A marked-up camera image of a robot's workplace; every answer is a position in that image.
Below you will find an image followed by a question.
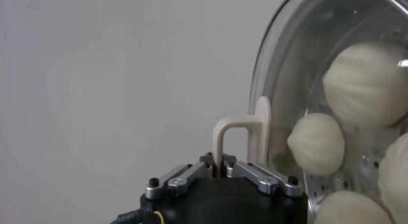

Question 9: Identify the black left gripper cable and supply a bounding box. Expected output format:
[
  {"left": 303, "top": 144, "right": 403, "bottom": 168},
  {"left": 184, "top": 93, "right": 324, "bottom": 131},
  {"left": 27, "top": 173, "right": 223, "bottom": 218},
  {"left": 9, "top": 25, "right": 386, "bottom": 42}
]
[{"left": 110, "top": 205, "right": 166, "bottom": 224}]

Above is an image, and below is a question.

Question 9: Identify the white steamed baozi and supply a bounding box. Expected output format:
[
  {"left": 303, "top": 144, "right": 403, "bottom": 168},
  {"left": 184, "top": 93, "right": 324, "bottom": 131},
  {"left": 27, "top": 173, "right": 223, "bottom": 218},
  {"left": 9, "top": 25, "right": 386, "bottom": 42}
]
[
  {"left": 286, "top": 112, "right": 346, "bottom": 177},
  {"left": 314, "top": 190, "right": 395, "bottom": 224},
  {"left": 322, "top": 41, "right": 408, "bottom": 130},
  {"left": 377, "top": 138, "right": 408, "bottom": 224}
]

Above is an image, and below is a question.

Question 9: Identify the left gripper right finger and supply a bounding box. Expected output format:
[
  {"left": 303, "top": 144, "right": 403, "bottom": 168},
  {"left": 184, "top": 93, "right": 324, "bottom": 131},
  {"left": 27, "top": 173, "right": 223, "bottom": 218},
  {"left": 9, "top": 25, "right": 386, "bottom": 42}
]
[{"left": 222, "top": 153, "right": 303, "bottom": 198}]

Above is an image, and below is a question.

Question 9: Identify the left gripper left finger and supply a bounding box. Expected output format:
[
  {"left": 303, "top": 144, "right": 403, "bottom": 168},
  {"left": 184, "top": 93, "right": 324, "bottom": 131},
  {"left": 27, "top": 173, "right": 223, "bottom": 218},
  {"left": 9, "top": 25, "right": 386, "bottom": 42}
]
[{"left": 145, "top": 151, "right": 214, "bottom": 200}]

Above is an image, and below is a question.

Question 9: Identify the round glass pot lid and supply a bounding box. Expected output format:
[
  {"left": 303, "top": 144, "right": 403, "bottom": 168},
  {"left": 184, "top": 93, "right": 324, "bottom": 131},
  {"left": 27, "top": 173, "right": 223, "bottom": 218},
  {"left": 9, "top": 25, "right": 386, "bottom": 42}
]
[{"left": 212, "top": 0, "right": 408, "bottom": 224}]

